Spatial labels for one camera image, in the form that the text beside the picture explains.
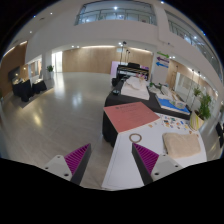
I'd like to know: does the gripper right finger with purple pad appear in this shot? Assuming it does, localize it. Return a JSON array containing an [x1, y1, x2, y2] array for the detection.
[[132, 143, 182, 185]]

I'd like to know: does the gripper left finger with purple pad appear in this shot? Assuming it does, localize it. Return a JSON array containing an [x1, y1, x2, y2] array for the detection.
[[43, 143, 91, 185]]

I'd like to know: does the beige folded towel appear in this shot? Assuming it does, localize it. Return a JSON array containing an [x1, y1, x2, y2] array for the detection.
[[163, 133, 201, 159]]

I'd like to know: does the colourful stickers cluster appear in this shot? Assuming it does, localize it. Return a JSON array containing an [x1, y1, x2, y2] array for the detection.
[[149, 114, 189, 131]]

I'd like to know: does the black tablecloth table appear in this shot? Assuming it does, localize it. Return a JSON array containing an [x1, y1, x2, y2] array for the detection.
[[101, 79, 192, 148]]

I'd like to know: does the pink poster board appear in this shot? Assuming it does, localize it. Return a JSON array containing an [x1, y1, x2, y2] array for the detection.
[[104, 102, 160, 133]]

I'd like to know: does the potted plant in yellow pot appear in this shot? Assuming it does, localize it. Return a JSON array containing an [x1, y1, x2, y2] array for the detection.
[[190, 94, 211, 131]]

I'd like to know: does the blue board with model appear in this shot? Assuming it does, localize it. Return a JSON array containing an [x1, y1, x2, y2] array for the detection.
[[155, 94, 190, 115]]

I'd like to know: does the white architectural model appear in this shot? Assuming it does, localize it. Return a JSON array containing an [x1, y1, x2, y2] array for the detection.
[[121, 77, 150, 100]]

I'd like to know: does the black draped tables far left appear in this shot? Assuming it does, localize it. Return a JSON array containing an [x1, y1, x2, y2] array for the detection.
[[12, 80, 47, 102]]

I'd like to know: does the black piano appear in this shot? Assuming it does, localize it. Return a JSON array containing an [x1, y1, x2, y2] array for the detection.
[[116, 65, 149, 80]]

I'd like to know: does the distant potted plant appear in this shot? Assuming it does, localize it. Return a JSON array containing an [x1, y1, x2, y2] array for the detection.
[[46, 65, 54, 79]]

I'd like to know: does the brown ring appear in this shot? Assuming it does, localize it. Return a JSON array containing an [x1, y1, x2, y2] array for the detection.
[[128, 133, 143, 144]]

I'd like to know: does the wall television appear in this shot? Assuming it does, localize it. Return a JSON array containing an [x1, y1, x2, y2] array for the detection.
[[8, 67, 20, 81]]

